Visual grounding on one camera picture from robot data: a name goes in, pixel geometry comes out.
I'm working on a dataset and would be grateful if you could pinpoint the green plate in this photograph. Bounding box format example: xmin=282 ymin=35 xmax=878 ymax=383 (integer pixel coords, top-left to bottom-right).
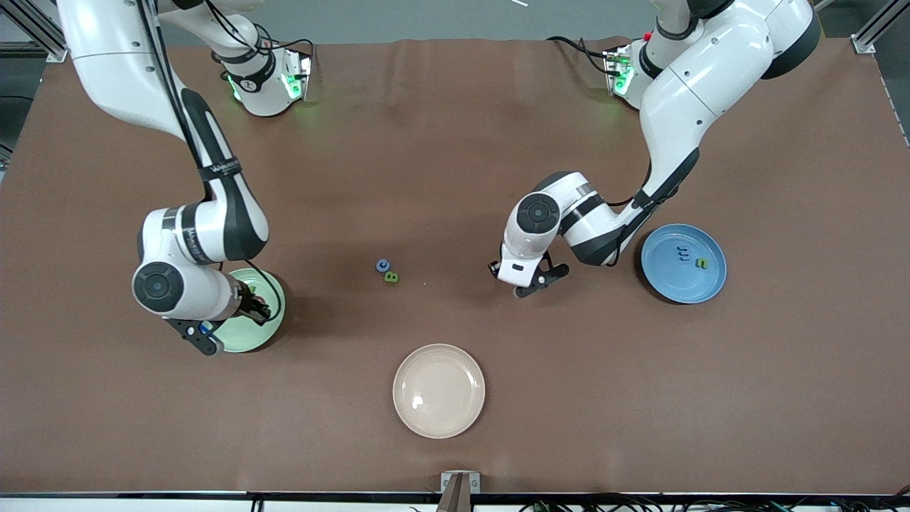
xmin=210 ymin=268 xmax=287 ymax=353

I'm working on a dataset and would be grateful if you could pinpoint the brown table cover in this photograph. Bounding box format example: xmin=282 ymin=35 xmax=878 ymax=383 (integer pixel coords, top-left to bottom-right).
xmin=0 ymin=37 xmax=910 ymax=495

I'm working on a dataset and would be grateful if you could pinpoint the beige plate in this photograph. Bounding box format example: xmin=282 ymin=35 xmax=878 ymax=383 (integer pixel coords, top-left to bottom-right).
xmin=392 ymin=343 xmax=486 ymax=439

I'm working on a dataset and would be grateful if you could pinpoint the blue plate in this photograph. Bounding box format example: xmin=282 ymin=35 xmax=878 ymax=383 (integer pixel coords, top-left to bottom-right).
xmin=641 ymin=223 xmax=728 ymax=305

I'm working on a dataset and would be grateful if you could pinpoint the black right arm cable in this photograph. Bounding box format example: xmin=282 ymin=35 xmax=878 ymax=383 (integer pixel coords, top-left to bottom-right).
xmin=135 ymin=0 xmax=285 ymax=326

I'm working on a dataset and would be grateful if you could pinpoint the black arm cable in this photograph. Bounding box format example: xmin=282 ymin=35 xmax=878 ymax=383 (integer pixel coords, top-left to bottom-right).
xmin=135 ymin=0 xmax=285 ymax=326
xmin=601 ymin=160 xmax=655 ymax=270

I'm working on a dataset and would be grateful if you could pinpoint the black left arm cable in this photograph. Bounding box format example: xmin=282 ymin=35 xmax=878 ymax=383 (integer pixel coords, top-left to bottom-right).
xmin=601 ymin=160 xmax=655 ymax=270

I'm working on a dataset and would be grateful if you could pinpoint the grey metal mounting bracket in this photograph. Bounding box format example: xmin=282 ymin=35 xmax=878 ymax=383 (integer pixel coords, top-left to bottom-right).
xmin=440 ymin=471 xmax=481 ymax=494

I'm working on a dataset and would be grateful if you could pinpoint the grey camera stand pole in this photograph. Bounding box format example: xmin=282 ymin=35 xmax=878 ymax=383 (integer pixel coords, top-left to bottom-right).
xmin=435 ymin=475 xmax=473 ymax=512

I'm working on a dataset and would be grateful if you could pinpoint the black left base cable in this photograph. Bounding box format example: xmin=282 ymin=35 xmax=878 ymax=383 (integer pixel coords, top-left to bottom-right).
xmin=546 ymin=34 xmax=630 ymax=78

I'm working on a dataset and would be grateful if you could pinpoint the black base cable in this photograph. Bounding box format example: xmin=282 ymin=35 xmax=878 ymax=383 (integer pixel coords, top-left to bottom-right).
xmin=210 ymin=0 xmax=319 ymax=75
xmin=546 ymin=34 xmax=630 ymax=78

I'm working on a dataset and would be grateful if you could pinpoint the black right base cable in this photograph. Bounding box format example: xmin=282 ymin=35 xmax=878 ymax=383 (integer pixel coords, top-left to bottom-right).
xmin=210 ymin=0 xmax=319 ymax=75

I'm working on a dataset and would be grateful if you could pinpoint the aluminium frame profile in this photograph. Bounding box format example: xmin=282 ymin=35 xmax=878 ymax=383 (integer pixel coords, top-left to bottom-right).
xmin=851 ymin=0 xmax=910 ymax=55
xmin=0 ymin=0 xmax=97 ymax=63

